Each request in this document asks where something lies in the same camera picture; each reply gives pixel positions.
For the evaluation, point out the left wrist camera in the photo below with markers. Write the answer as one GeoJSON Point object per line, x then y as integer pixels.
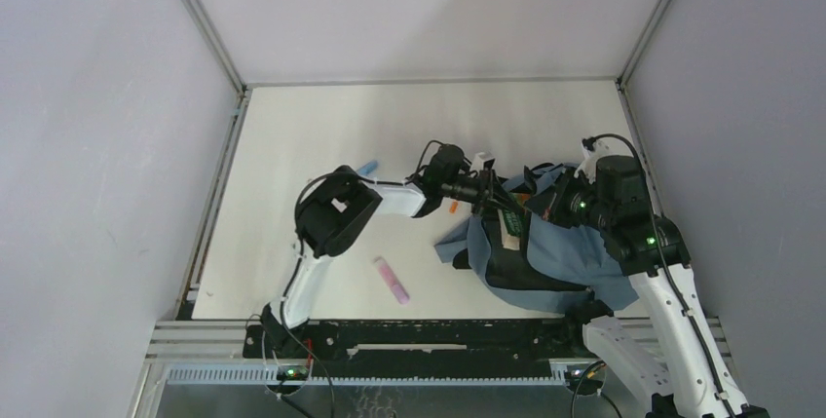
{"type": "Point", "coordinates": [482, 162]}

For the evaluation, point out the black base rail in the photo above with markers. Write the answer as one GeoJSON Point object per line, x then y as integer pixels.
{"type": "Point", "coordinates": [422, 350]}

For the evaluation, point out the green treehouse book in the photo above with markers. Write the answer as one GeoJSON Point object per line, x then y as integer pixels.
{"type": "Point", "coordinates": [514, 226]}

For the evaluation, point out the blue highlighter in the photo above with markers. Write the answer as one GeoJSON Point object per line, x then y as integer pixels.
{"type": "Point", "coordinates": [368, 168]}

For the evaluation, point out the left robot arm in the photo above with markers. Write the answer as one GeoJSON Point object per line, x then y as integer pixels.
{"type": "Point", "coordinates": [334, 208]}

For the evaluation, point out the blue student backpack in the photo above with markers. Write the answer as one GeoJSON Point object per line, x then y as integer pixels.
{"type": "Point", "coordinates": [553, 270]}

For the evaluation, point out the pink highlighter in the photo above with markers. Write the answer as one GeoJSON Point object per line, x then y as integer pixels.
{"type": "Point", "coordinates": [391, 280]}

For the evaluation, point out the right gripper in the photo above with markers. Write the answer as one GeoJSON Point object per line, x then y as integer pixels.
{"type": "Point", "coordinates": [562, 182]}

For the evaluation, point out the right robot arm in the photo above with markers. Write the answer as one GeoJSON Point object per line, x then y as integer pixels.
{"type": "Point", "coordinates": [691, 379]}

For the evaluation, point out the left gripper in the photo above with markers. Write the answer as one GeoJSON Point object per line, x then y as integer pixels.
{"type": "Point", "coordinates": [491, 196]}

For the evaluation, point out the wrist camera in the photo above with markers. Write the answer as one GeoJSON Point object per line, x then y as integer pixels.
{"type": "Point", "coordinates": [482, 162]}
{"type": "Point", "coordinates": [591, 154]}

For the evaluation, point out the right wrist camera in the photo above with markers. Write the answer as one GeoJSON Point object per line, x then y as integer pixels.
{"type": "Point", "coordinates": [591, 154]}

